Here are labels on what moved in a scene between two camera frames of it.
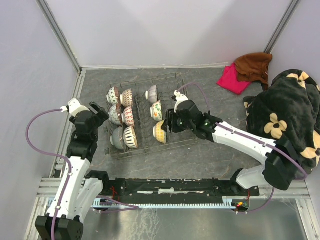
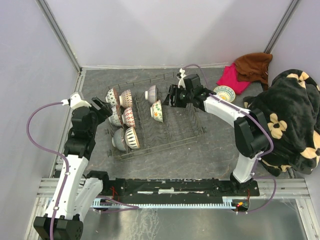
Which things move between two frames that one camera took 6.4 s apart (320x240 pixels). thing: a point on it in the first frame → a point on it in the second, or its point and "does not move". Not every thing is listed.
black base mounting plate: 173,188 does not move
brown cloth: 253,67 does not move
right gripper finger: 171,120 → 173,100
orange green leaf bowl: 156,111 does not move
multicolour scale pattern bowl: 126,98 does not move
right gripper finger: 164,126 → 166,102
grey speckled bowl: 117,139 does not move
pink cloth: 229,80 does not move
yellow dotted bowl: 160,134 → 225,92
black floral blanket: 289,107 does not move
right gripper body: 181,125 → 183,97
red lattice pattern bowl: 127,117 does not move
